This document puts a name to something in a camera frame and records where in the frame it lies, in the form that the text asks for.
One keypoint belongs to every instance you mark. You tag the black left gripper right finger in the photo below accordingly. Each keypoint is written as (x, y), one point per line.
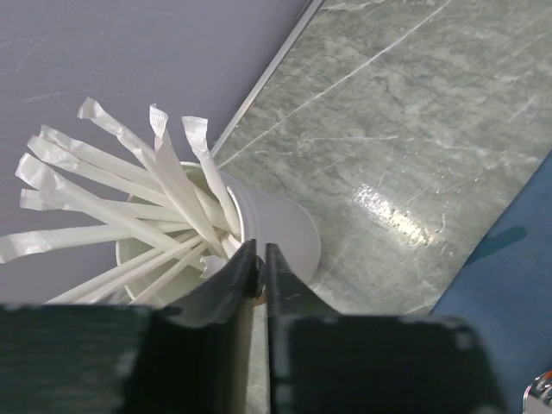
(323, 361)

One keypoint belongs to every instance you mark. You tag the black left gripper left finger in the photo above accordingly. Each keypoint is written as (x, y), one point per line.
(183, 358)

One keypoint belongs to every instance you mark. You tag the white straw holder cup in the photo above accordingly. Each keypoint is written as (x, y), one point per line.
(265, 218)

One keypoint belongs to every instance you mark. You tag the white wrapped straws bundle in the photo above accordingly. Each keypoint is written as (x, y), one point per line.
(173, 225)

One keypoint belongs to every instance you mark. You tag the blue letter placemat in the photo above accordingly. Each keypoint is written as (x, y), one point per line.
(503, 290)

